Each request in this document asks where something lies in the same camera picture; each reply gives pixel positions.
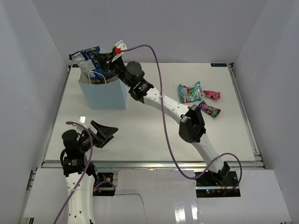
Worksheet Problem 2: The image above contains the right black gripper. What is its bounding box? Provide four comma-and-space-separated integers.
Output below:
96, 51, 134, 87

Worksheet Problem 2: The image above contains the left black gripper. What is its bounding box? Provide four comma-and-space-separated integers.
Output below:
78, 120, 118, 152

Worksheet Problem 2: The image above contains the blue snack bag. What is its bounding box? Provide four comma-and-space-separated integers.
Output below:
69, 46, 115, 83

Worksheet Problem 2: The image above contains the teal candy bag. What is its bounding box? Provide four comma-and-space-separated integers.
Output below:
178, 81, 203, 104

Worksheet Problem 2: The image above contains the purple candy packet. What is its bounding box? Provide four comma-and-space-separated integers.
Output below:
199, 101, 221, 118

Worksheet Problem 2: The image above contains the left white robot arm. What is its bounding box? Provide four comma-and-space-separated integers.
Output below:
59, 121, 118, 224

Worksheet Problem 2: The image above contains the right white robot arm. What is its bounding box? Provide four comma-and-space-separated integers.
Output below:
95, 53, 230, 186

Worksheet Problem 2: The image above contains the light blue paper bag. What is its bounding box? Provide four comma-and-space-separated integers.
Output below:
78, 71, 127, 110

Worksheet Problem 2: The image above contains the small red candy packet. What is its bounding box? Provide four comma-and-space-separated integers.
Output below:
203, 91, 221, 100

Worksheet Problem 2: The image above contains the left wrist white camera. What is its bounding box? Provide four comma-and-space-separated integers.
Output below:
78, 115, 86, 124

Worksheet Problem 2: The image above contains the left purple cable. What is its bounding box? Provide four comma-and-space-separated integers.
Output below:
52, 120, 94, 224

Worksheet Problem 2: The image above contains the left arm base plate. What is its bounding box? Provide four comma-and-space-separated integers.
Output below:
93, 173, 115, 196

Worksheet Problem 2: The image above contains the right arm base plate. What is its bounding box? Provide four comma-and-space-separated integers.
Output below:
195, 171, 241, 198

